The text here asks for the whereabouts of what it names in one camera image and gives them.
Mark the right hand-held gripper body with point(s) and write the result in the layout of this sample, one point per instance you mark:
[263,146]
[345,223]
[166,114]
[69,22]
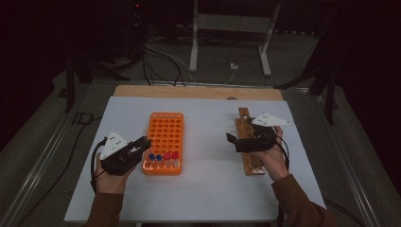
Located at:
[269,120]

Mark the dark equipment with red light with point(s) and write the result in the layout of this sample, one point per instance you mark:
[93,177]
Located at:
[136,28]

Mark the dark stand with legs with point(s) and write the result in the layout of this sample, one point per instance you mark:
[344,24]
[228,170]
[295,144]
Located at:
[329,94]

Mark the person's left hand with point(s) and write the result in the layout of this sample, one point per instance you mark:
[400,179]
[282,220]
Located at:
[110,184]

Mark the person's right hand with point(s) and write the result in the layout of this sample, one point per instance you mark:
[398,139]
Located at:
[275,164]

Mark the red capped test tube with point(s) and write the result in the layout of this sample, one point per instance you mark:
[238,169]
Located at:
[167,155]
[175,154]

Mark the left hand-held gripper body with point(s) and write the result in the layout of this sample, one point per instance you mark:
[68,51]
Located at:
[113,146]

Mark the white board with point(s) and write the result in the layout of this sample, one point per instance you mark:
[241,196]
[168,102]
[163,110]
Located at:
[205,189]

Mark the black tripod stand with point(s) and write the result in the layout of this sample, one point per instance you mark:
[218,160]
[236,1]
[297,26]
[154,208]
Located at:
[71,82]

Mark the white power adapter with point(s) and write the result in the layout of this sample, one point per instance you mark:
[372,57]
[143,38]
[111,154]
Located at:
[233,66]

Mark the wooden tube rack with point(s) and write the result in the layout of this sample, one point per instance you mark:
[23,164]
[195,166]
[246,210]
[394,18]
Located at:
[252,164]

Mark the blue capped test tube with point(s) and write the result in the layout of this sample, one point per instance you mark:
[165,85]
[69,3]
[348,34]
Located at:
[152,156]
[159,157]

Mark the orange plastic tube rack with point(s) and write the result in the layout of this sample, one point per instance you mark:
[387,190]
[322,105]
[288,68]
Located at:
[165,132]

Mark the wooden board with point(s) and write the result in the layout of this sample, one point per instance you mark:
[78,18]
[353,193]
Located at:
[189,92]

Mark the grey metal stand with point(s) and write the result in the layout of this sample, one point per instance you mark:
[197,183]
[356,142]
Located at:
[231,22]

